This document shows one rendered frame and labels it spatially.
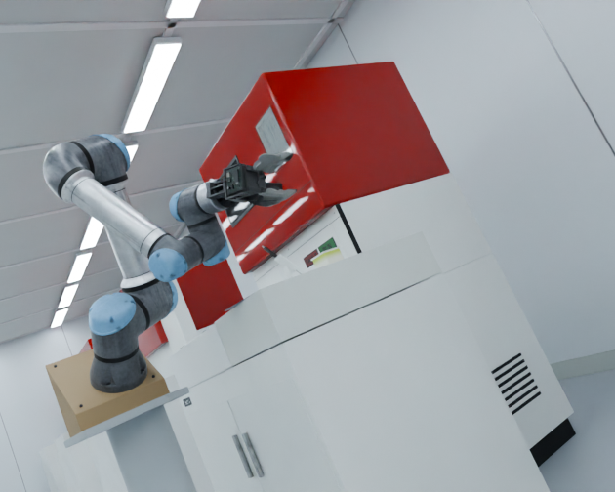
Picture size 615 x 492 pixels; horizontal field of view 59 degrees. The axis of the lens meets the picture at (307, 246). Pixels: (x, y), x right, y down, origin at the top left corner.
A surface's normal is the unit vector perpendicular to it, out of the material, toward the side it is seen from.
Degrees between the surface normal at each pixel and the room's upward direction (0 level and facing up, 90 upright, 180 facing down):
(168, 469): 90
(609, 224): 90
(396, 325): 90
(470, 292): 90
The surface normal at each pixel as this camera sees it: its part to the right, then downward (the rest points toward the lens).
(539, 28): -0.78, 0.25
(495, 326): 0.47, -0.36
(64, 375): 0.06, -0.90
